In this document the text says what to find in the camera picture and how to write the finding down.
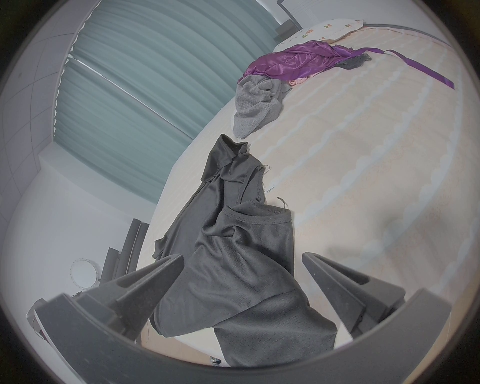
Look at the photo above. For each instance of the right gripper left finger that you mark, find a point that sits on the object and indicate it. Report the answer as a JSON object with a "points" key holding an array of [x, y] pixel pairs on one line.
{"points": [[150, 285]]}

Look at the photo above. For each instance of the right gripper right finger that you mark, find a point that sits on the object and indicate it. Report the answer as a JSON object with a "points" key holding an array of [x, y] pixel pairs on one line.
{"points": [[360, 303]]}

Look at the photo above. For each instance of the black T-shirt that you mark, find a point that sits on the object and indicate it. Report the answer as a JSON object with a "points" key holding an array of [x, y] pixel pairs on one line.
{"points": [[240, 262]]}

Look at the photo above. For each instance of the bed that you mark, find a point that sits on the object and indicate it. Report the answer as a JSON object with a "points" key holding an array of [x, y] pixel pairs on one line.
{"points": [[356, 168]]}

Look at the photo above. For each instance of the black dressing table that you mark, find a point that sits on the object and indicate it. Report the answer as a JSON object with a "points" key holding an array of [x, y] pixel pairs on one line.
{"points": [[110, 266]]}

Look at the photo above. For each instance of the black chest of drawers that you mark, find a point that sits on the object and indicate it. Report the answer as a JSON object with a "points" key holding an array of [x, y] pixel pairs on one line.
{"points": [[133, 243]]}

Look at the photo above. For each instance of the blue-green curtain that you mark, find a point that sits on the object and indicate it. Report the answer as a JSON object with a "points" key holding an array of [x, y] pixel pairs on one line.
{"points": [[180, 52], [123, 146]]}

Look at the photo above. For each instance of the grey garment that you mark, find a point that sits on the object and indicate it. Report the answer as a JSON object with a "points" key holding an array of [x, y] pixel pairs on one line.
{"points": [[255, 105]]}

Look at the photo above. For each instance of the pink garment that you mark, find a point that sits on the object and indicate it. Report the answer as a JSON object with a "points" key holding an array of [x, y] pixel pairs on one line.
{"points": [[300, 80]]}

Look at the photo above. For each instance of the purple satin garment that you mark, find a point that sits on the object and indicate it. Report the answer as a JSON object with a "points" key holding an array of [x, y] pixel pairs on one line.
{"points": [[288, 60]]}

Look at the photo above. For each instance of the white printed pillow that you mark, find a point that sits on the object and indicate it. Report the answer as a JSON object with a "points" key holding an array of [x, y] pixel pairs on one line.
{"points": [[318, 32]]}

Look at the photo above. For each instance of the grey bedside table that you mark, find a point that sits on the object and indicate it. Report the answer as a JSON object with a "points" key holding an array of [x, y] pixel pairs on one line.
{"points": [[290, 29]]}

